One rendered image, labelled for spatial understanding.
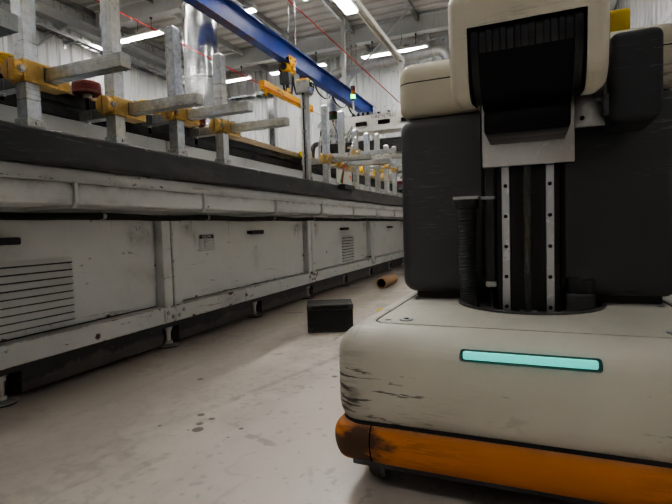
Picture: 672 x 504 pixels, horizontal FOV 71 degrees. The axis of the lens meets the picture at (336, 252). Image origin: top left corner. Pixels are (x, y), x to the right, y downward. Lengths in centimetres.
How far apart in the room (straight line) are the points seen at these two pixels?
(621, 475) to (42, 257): 147
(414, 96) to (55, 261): 113
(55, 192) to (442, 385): 103
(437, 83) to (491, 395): 67
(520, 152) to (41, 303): 134
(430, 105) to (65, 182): 92
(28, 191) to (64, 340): 51
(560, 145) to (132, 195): 115
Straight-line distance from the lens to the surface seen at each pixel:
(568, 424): 77
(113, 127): 149
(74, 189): 139
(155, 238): 191
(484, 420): 78
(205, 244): 213
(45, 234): 162
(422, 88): 111
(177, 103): 140
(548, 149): 96
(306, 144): 251
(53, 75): 134
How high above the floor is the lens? 45
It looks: 3 degrees down
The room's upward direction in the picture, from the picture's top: 2 degrees counter-clockwise
